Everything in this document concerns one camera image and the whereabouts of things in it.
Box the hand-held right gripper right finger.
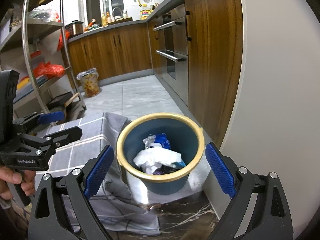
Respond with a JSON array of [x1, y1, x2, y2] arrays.
[[205, 142, 293, 240]]

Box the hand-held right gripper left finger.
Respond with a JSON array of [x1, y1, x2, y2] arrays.
[[28, 144, 115, 240]]

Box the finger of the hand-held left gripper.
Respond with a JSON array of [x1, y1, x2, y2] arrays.
[[12, 111, 66, 133], [19, 126, 83, 153]]

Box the blue bin with yellow rim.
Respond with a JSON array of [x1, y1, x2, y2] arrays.
[[116, 112, 205, 195]]

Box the white bag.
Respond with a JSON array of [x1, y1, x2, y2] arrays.
[[133, 147, 183, 175]]

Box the blue wet wipes pack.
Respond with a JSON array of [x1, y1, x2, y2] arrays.
[[155, 133, 172, 149]]

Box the person's left hand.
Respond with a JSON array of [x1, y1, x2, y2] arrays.
[[0, 164, 37, 200]]

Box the grey checked cloth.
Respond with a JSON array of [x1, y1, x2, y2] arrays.
[[25, 111, 162, 237]]

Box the red plastic bag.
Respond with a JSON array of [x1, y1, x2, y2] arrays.
[[32, 61, 65, 79]]

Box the patterned waste bin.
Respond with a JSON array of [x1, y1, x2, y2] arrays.
[[76, 67, 100, 98]]

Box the red hanging bag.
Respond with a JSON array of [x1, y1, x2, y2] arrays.
[[58, 29, 71, 52]]

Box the steel cooking pot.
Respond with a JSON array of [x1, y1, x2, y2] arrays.
[[65, 20, 84, 36]]

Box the steel shelf rack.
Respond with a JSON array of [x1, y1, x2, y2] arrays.
[[0, 0, 87, 120]]

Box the amber bottle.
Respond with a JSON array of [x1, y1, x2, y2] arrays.
[[101, 12, 112, 27]]

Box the wooden kitchen cabinets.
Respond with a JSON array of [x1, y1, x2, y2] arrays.
[[67, 0, 244, 150]]

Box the grey kitchen countertop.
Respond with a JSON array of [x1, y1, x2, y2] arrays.
[[67, 0, 230, 43]]

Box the wooden handle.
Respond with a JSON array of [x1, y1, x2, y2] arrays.
[[64, 92, 80, 108]]

